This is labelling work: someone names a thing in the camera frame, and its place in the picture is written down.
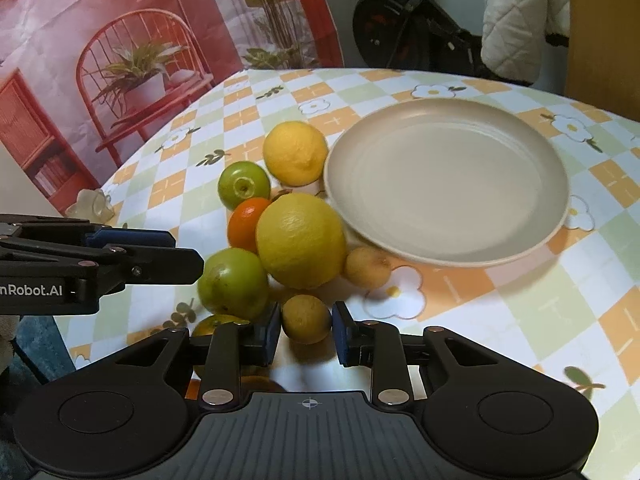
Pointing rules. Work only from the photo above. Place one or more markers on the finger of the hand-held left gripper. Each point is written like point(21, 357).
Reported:
point(165, 266)
point(130, 237)

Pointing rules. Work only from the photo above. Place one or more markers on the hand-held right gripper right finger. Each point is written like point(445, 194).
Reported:
point(341, 335)

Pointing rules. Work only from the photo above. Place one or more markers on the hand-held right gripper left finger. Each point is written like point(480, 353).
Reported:
point(274, 335)

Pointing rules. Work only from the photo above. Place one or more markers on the small yellow round fruit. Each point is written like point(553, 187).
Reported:
point(367, 267)
point(306, 318)

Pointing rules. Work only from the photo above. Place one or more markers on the orange mandarin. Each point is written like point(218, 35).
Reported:
point(265, 384)
point(244, 227)

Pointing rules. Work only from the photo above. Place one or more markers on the green-patched orange tangerine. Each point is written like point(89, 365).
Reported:
point(212, 325)

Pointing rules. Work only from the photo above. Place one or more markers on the pale yellow-green apple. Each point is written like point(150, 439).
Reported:
point(232, 282)

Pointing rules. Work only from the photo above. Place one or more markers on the yellow lemon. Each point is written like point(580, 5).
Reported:
point(295, 152)
point(301, 241)

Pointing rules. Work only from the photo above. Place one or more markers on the small bright green apple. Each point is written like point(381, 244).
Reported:
point(243, 185)

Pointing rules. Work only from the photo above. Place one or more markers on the beige round plate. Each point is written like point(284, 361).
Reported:
point(450, 180)

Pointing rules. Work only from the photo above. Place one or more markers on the small clear glass figurine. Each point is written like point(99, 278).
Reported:
point(92, 202)

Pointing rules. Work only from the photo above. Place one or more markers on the teal floor rug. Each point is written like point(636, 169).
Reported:
point(40, 350)

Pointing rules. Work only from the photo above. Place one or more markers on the checked floral tablecloth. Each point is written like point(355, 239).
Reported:
point(500, 310)

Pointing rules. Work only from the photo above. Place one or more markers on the black exercise bike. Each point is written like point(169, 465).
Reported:
point(380, 25)

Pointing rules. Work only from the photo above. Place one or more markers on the white quilted jacket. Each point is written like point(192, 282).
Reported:
point(515, 5)

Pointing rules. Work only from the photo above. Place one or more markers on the brown wooden board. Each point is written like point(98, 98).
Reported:
point(605, 35)

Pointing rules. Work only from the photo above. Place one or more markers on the red printed wall poster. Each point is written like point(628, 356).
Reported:
point(100, 10)

